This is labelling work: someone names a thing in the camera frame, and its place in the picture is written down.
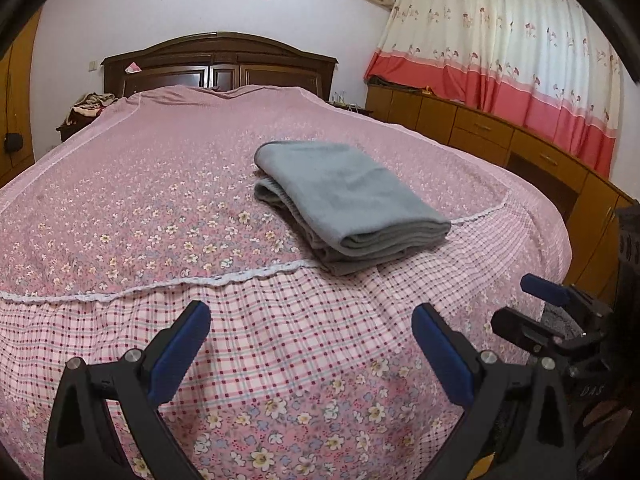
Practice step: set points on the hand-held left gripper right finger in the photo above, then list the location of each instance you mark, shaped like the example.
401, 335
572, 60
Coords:
442, 360

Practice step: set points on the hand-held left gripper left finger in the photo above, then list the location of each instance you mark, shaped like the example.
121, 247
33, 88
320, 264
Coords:
180, 355

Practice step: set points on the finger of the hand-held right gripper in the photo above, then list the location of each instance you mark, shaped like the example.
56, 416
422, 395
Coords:
545, 288
525, 330

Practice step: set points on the grey pants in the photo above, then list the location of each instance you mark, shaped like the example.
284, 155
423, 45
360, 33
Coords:
340, 185

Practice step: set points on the pink floral bedspread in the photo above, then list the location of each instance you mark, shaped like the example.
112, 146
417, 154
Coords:
150, 200

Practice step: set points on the long wooden cabinet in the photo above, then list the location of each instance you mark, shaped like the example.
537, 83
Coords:
480, 130

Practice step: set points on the floral red-trimmed curtain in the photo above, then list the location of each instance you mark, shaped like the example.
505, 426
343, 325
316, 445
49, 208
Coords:
500, 50

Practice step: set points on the wooden nightstand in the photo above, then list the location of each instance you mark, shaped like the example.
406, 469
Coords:
70, 130
357, 109

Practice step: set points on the dark cloth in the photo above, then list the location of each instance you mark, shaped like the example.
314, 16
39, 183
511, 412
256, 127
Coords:
395, 86

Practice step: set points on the pile of clothes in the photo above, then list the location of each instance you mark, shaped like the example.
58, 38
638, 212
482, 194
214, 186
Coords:
92, 105

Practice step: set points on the small black bag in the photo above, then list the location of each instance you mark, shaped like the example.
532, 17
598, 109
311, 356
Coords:
13, 142

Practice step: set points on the small pink item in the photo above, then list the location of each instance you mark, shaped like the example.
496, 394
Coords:
133, 67

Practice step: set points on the dark wooden headboard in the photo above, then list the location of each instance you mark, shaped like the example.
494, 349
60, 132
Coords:
225, 65

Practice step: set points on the yellow wooden wardrobe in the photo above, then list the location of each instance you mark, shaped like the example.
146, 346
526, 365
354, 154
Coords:
20, 90

